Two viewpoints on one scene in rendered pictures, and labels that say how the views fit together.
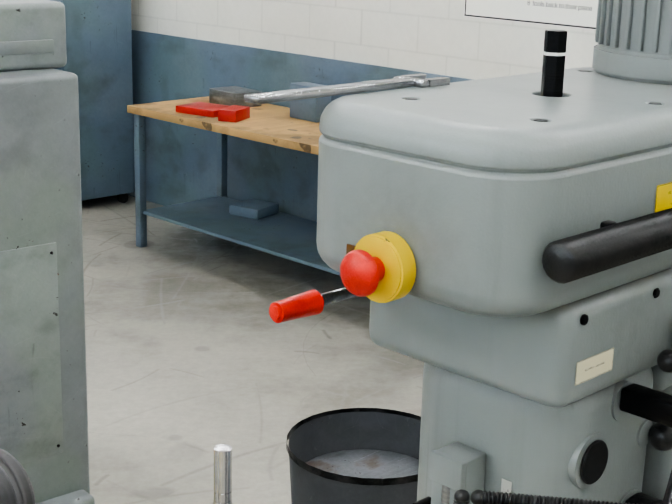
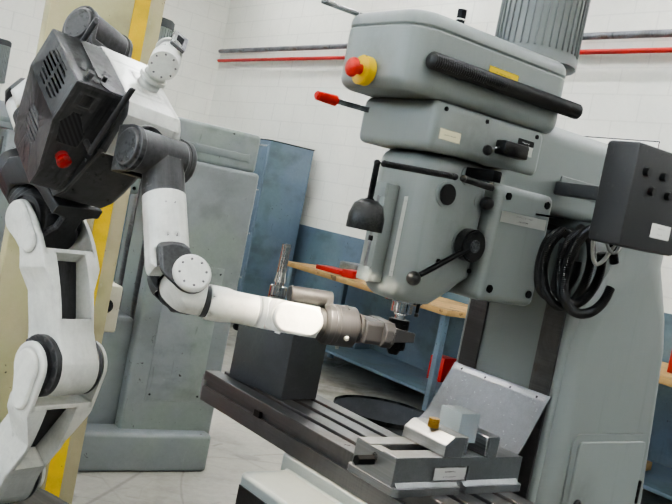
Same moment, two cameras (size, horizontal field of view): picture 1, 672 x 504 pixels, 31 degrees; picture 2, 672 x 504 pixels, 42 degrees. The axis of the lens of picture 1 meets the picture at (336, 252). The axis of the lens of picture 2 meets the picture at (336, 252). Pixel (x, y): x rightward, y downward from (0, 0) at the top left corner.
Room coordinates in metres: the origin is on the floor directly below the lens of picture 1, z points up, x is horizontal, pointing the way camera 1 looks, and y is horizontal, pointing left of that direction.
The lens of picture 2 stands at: (-0.77, -0.31, 1.48)
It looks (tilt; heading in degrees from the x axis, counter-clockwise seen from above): 3 degrees down; 8
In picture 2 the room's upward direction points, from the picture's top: 11 degrees clockwise
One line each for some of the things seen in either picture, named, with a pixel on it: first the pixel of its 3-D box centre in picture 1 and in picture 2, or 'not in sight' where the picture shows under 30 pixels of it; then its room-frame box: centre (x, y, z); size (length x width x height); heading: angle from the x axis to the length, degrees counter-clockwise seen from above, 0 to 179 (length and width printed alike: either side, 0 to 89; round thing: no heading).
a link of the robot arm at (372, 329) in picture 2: not in sight; (359, 329); (1.13, -0.12, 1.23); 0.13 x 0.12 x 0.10; 31
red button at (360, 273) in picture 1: (364, 271); (354, 67); (1.00, -0.02, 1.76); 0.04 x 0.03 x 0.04; 46
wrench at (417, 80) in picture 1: (349, 88); (368, 17); (1.15, -0.01, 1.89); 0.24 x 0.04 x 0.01; 135
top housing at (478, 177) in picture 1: (554, 173); (454, 75); (1.19, -0.21, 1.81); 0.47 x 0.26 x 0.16; 136
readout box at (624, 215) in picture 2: not in sight; (643, 199); (1.16, -0.65, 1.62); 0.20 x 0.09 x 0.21; 136
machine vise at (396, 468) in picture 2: not in sight; (441, 453); (0.99, -0.35, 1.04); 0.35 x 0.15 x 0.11; 135
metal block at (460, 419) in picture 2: not in sight; (458, 423); (1.01, -0.37, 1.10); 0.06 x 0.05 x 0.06; 45
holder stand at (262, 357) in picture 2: not in sight; (278, 350); (1.48, 0.10, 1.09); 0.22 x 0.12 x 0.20; 52
